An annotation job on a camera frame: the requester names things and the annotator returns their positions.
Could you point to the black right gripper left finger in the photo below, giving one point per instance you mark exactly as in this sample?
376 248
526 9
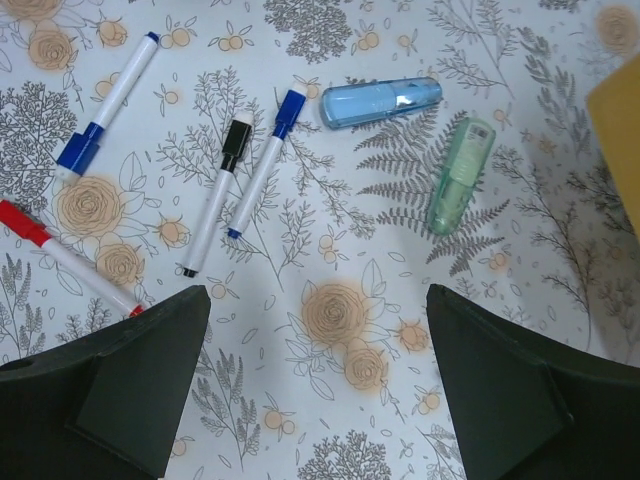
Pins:
107 405

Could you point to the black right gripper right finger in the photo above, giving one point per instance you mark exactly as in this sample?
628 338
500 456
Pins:
525 406

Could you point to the round cream drawer cabinet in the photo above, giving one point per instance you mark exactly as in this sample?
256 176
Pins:
613 106

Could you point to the blue correction tape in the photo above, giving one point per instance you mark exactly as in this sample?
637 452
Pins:
363 103

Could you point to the small white marker blue cap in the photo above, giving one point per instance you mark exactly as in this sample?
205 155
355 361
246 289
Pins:
286 118

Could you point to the white marker red cap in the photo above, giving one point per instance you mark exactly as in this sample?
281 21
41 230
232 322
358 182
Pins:
28 229

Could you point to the white marker black cap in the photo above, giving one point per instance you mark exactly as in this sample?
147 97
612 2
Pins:
232 151

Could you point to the floral table mat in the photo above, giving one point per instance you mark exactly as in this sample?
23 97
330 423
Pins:
318 362

